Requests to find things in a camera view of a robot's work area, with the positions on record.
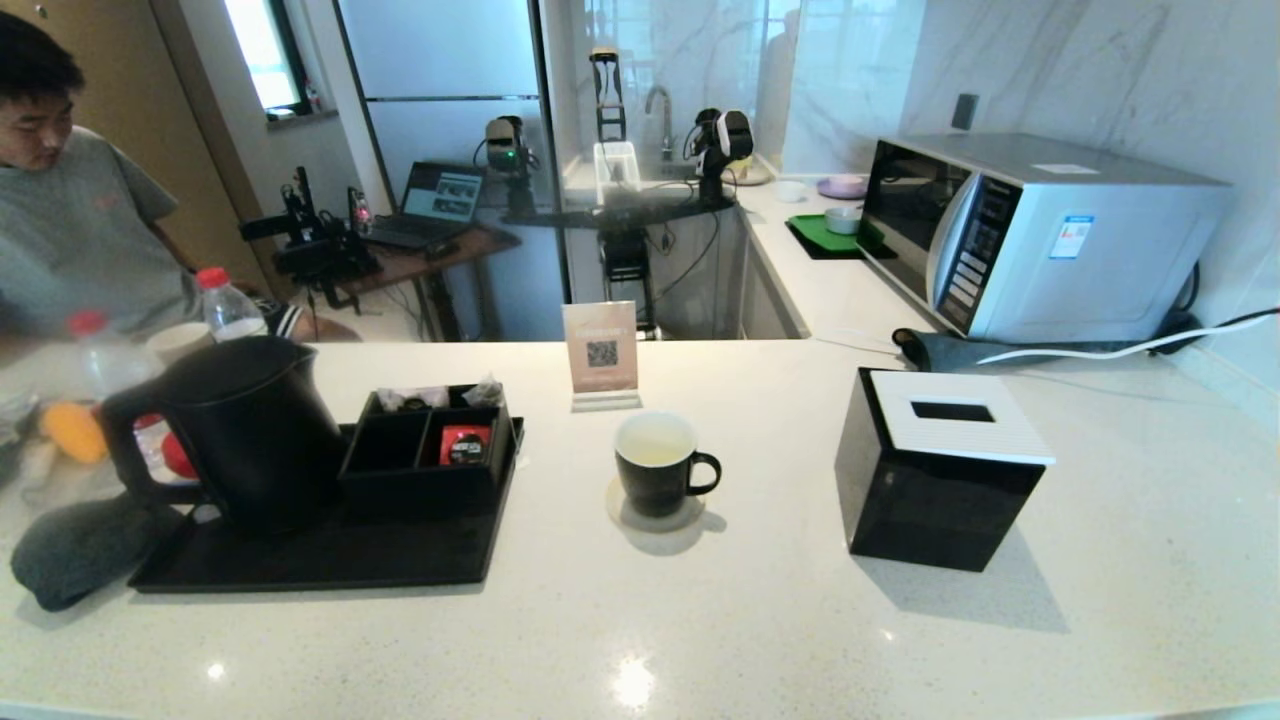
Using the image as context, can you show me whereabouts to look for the black framed window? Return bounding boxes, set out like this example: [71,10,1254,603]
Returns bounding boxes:
[222,0,311,119]

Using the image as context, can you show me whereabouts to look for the silver microwave oven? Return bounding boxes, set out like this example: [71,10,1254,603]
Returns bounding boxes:
[858,133,1234,344]

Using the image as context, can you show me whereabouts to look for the frosted glass sliding door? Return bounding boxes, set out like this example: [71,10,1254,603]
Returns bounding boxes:
[335,0,566,341]

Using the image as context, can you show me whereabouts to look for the green tray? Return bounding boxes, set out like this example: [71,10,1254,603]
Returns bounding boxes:
[785,212,896,261]

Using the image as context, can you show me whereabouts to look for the black compartment organizer box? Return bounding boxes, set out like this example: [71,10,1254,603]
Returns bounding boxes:
[338,383,518,521]

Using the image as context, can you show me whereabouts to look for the dark slate cloth bundle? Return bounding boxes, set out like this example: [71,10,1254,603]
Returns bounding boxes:
[892,327,1206,373]

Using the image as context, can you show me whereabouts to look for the red Nescafe sachet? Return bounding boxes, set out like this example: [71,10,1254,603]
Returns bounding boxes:
[440,425,493,467]

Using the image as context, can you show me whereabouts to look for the QR code sign stand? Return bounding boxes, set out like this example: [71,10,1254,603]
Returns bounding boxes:
[562,300,643,413]

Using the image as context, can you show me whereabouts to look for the black and white device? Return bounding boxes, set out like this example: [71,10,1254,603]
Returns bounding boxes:
[683,107,756,206]

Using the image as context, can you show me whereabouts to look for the black power cable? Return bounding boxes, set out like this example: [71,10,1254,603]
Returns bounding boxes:
[1150,260,1280,351]

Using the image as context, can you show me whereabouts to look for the clear plastic bottle red cap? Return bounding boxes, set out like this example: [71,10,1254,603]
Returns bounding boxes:
[194,266,269,343]
[65,310,169,471]

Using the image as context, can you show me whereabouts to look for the black upright stand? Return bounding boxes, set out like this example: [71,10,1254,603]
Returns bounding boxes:
[588,45,629,143]

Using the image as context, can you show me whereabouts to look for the black tissue box white lid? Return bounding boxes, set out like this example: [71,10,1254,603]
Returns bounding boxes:
[834,367,1057,574]

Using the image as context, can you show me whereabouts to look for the dark grey fuzzy cloth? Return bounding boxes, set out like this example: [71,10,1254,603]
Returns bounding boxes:
[10,490,191,613]

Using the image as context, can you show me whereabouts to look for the grey device green light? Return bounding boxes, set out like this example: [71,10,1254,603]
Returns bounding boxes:
[473,115,541,216]

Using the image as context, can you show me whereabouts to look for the black metal rack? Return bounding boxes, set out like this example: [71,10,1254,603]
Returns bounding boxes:
[600,225,656,336]

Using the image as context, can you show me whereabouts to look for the red rounded object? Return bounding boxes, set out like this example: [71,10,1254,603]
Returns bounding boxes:
[160,432,199,481]

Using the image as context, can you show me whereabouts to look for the black electric kettle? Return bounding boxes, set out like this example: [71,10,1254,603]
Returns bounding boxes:
[98,335,346,536]

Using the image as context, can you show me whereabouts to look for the metal sink faucet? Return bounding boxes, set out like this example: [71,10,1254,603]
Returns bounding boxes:
[644,85,677,161]

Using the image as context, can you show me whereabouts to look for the black mug white inside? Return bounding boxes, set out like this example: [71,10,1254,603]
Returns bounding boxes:
[613,410,723,519]

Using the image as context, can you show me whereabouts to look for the paper cup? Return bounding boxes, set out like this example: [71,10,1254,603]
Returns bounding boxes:
[146,321,216,366]

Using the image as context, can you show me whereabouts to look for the brown wooden door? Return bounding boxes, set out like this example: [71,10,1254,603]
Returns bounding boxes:
[0,0,276,301]

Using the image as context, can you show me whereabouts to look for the round white coaster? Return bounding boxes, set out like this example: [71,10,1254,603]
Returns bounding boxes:
[605,476,707,534]

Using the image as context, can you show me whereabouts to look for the white power cable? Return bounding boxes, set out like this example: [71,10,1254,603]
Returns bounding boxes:
[975,312,1280,366]

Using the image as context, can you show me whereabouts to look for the orange rounded object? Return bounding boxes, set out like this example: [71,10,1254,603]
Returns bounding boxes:
[40,400,109,466]

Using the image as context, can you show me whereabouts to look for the black rectangular serving tray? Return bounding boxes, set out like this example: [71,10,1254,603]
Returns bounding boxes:
[128,417,526,595]

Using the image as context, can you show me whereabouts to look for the open black laptop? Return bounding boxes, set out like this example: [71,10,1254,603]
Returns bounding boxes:
[362,160,488,251]

